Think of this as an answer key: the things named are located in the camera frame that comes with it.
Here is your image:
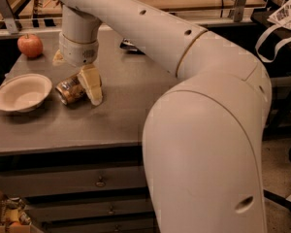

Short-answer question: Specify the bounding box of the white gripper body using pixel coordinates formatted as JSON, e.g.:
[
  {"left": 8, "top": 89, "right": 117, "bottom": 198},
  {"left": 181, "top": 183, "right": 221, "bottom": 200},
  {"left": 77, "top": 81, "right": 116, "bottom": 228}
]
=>
[{"left": 59, "top": 33, "right": 99, "bottom": 67}]

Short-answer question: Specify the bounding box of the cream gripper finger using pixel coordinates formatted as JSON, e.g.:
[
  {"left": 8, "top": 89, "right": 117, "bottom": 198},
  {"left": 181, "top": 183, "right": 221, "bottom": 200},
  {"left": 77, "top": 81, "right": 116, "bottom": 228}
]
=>
[
  {"left": 52, "top": 50, "right": 65, "bottom": 66},
  {"left": 77, "top": 64, "right": 103, "bottom": 106}
]

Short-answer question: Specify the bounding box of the orange soda can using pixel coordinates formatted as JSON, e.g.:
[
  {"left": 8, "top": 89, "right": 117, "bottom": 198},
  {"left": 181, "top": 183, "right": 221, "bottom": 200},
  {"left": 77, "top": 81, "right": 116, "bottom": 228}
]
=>
[{"left": 55, "top": 75, "right": 85, "bottom": 105}]

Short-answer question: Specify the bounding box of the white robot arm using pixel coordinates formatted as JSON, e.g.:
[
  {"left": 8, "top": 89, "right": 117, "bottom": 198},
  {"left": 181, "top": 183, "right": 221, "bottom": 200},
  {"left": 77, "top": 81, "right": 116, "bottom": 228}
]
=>
[{"left": 61, "top": 0, "right": 272, "bottom": 233}]

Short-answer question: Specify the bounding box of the white paper bowl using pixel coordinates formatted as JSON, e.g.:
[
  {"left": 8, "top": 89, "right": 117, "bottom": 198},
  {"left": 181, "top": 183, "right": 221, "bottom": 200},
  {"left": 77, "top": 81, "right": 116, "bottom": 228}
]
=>
[{"left": 0, "top": 74, "right": 52, "bottom": 113}]

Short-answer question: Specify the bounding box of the red apple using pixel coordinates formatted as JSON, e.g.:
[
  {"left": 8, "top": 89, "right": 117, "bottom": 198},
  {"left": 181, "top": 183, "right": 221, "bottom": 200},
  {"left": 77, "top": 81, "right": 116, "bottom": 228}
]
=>
[{"left": 17, "top": 34, "right": 43, "bottom": 58}]

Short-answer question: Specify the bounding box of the blue chip bag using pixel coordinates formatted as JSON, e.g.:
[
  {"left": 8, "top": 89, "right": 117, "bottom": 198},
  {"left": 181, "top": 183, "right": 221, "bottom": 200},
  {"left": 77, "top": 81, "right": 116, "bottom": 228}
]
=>
[{"left": 119, "top": 39, "right": 143, "bottom": 54}]

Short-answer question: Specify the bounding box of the grey drawer cabinet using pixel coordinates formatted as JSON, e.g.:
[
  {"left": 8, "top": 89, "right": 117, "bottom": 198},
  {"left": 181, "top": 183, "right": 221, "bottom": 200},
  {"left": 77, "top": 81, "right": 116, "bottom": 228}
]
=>
[{"left": 0, "top": 28, "right": 177, "bottom": 233}]

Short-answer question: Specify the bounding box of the box of snacks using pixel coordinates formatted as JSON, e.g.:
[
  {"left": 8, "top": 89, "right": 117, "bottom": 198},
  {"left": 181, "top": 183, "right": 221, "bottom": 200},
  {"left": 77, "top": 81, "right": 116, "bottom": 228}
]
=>
[{"left": 0, "top": 199, "right": 44, "bottom": 233}]

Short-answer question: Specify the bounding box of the printed paper sheet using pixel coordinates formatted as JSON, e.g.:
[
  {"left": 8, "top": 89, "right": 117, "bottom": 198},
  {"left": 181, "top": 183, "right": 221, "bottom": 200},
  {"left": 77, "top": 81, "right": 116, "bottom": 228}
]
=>
[{"left": 268, "top": 0, "right": 291, "bottom": 29}]

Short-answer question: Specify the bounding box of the left metal bracket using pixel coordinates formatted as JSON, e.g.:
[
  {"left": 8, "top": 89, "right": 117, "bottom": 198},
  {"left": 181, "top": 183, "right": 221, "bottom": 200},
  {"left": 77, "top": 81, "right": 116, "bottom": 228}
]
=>
[{"left": 0, "top": 0, "right": 19, "bottom": 34}]

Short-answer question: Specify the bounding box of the metal bracket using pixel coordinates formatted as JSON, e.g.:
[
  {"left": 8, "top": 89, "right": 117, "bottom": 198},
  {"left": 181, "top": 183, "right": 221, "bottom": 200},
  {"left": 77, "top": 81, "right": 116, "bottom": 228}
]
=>
[
  {"left": 0, "top": 0, "right": 19, "bottom": 34},
  {"left": 233, "top": 0, "right": 246, "bottom": 22}
]

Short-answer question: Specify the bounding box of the right metal bracket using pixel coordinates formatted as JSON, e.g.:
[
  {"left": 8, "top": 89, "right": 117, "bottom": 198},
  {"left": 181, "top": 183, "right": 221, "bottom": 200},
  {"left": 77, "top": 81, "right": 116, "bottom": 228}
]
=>
[{"left": 233, "top": 0, "right": 246, "bottom": 22}]

